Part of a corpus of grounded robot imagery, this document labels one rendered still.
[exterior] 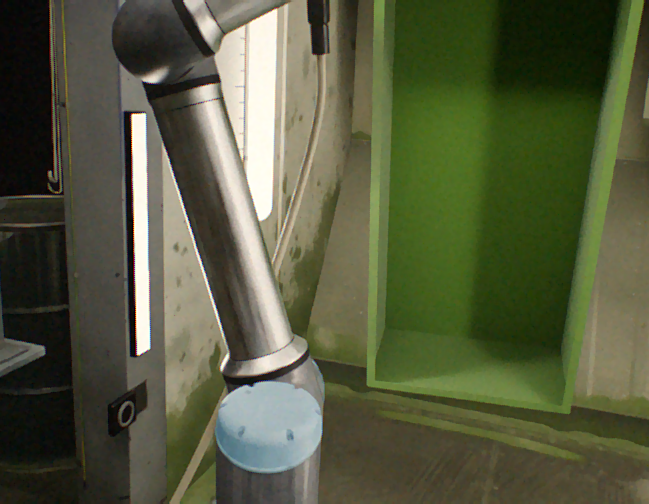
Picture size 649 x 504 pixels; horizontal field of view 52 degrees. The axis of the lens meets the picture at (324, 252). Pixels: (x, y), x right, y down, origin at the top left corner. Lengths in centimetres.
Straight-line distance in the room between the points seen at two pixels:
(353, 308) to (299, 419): 214
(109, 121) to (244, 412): 95
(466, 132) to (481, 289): 54
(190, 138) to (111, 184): 74
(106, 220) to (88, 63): 38
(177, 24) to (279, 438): 55
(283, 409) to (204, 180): 36
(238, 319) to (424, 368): 123
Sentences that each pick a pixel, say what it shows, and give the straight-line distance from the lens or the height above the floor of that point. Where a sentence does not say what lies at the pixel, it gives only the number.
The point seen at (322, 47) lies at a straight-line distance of 112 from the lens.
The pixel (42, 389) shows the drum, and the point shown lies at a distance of 254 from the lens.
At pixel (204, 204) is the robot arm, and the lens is 103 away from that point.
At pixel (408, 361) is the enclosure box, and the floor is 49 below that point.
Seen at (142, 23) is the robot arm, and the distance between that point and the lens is 91.
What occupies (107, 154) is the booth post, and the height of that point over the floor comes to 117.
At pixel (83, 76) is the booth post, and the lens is 176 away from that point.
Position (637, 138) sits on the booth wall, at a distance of 328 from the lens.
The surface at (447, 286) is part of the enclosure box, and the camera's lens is 231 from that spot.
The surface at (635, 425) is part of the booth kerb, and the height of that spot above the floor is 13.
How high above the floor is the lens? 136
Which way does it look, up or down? 14 degrees down
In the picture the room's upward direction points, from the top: 3 degrees clockwise
